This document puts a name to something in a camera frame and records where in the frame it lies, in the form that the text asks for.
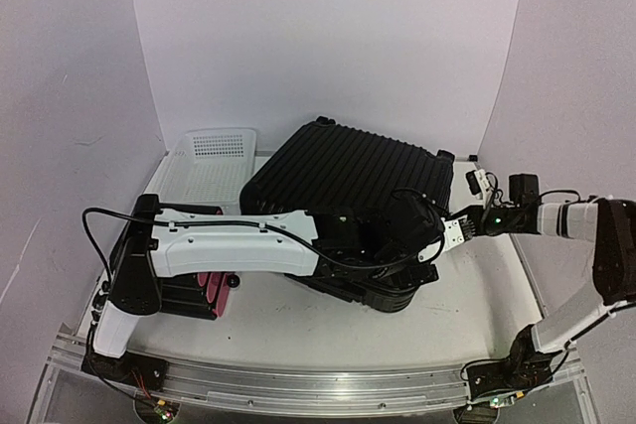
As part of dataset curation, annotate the black ribbed hard suitcase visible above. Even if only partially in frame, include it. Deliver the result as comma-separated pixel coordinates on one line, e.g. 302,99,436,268
239,117,455,313

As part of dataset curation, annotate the white perforated plastic basket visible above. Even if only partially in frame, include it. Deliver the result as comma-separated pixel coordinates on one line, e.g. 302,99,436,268
145,128,256,215

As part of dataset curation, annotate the black pink small suitcase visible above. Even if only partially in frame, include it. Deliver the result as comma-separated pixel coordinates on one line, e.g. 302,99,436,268
108,195,239,320

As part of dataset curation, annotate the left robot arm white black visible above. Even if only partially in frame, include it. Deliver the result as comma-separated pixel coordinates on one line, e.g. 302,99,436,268
92,195,448,381

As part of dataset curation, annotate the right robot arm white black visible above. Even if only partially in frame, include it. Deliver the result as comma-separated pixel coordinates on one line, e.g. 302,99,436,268
455,198,635,354

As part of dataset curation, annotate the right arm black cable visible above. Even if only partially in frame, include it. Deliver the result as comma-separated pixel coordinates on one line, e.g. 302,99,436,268
539,188,582,205

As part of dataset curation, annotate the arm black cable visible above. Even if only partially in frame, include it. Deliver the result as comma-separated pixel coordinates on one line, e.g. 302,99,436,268
81,188,443,286
539,188,582,205

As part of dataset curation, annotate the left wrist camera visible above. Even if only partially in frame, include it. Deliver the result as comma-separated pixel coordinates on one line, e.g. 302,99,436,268
386,188,443,249

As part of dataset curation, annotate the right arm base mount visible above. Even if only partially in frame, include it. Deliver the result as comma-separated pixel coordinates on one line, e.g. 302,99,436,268
460,325,568,403

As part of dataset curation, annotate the aluminium front rail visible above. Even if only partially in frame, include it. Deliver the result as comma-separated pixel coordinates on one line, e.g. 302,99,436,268
47,329,587,408

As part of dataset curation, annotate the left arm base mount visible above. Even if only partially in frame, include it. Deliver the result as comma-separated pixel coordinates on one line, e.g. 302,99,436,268
80,350,168,391

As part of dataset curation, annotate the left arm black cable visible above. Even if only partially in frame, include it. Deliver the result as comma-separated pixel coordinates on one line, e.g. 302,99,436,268
81,188,443,286

